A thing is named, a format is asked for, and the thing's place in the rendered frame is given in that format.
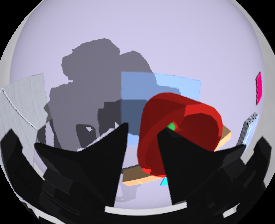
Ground magenta square coaster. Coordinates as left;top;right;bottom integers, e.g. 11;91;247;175
256;72;262;105

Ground blue and white checkered towel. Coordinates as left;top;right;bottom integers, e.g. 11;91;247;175
236;113;259;146

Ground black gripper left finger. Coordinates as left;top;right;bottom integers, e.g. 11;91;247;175
34;122;129;207

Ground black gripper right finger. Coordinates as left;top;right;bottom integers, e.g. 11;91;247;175
157;127;247;206

